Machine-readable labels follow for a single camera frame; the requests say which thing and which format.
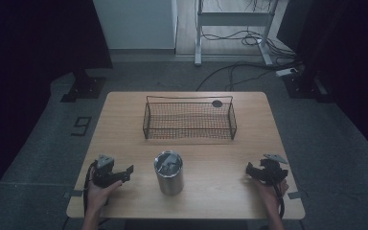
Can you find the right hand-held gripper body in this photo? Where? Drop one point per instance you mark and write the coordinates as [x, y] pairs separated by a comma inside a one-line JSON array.
[[273, 172]]

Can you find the white power strip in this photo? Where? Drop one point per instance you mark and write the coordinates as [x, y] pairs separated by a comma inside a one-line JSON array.
[[286, 72]]

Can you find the dark curtain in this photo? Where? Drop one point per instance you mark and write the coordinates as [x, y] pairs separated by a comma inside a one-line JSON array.
[[28, 48], [348, 48]]

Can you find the grey tape piece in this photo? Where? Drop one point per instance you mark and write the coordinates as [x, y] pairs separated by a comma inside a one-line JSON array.
[[297, 195], [74, 193]]

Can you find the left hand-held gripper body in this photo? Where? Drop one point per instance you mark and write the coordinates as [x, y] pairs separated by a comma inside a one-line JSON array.
[[103, 174]]

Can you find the steel tumbler with lid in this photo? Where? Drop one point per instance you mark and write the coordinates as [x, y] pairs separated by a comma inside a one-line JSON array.
[[168, 174]]

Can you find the person's right hand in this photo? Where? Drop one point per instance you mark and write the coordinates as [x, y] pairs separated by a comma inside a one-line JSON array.
[[270, 193]]

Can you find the white desk frame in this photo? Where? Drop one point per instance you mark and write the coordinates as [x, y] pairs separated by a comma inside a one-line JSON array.
[[233, 19]]

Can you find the black stand base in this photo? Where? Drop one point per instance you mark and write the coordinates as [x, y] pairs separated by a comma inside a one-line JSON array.
[[303, 86], [86, 87]]

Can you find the person's left hand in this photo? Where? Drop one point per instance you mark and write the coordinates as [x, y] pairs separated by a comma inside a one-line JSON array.
[[99, 195]]

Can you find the black round table grommet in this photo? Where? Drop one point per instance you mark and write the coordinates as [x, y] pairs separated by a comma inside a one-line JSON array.
[[217, 103]]

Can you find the white partition panel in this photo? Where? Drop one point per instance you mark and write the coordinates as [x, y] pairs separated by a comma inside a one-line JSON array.
[[134, 24]]

